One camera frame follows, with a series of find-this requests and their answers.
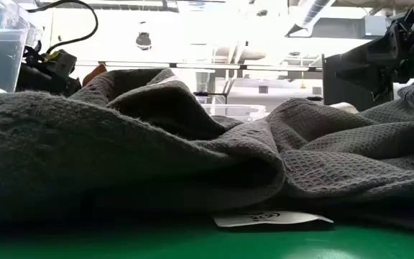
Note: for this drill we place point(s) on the ceiling strip light row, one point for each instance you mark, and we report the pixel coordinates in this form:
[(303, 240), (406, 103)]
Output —
[(138, 64)]

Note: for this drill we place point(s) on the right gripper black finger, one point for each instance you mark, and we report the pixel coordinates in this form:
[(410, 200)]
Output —
[(368, 64)]

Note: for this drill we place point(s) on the large dark ceiling dome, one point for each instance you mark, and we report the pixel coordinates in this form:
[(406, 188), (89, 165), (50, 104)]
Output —
[(143, 40)]

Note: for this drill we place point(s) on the silver ventilation duct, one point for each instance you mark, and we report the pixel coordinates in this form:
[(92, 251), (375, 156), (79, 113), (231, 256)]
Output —
[(316, 9)]

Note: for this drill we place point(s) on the dark grey waffle towel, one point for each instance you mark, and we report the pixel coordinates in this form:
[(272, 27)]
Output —
[(120, 162)]

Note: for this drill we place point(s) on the black partition panel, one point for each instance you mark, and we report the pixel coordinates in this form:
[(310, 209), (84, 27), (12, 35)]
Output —
[(331, 93)]

